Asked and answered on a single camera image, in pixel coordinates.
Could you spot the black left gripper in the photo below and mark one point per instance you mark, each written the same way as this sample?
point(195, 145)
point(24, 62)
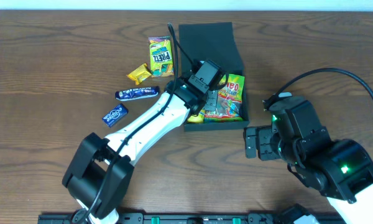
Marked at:
point(210, 101)

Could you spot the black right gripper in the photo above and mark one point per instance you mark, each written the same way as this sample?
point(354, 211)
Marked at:
point(264, 143)

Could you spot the yellow candy tube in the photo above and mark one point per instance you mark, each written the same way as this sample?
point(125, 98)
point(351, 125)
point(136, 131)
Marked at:
point(196, 119)

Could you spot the small yellow candy wrapper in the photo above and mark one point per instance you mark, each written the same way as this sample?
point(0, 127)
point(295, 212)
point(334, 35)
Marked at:
point(140, 74)

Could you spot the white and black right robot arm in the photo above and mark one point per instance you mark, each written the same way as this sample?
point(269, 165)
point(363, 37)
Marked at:
point(340, 170)

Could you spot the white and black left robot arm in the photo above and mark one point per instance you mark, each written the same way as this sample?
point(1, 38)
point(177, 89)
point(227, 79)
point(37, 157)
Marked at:
point(101, 169)

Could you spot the Haribo gummy worms bag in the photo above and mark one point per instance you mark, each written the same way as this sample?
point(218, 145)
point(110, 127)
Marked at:
point(229, 101)

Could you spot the black open gift box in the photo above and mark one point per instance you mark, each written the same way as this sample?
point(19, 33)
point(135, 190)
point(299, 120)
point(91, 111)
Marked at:
point(215, 41)

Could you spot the green Pretz snack packet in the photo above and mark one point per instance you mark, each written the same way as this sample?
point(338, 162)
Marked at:
point(161, 61)

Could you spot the blue Dairy Milk chocolate bar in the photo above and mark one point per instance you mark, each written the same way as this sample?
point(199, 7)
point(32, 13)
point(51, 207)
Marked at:
point(137, 93)

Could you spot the blue Eclipse mints tin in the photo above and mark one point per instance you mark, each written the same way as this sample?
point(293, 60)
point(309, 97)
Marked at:
point(116, 114)

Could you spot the black mounting rail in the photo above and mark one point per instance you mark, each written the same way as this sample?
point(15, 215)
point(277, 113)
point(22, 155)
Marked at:
point(293, 214)

